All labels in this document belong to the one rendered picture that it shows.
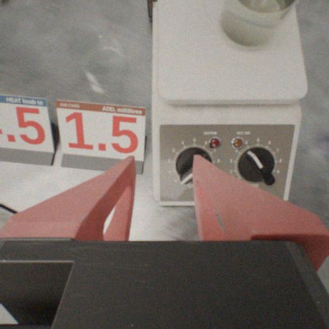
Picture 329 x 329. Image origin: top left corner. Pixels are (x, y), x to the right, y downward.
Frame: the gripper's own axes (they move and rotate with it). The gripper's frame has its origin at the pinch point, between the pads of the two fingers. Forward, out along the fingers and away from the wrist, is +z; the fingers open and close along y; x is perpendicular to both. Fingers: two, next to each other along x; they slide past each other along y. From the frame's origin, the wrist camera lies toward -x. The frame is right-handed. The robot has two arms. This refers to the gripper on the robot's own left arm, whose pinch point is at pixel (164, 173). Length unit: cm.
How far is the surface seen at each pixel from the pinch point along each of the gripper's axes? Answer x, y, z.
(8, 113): 2.2, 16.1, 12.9
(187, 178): 4.7, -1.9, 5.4
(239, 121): 1.0, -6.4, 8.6
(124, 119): 2.4, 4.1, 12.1
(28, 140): 5.0, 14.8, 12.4
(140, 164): 7.3, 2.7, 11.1
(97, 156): 6.7, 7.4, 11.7
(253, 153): 3.0, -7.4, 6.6
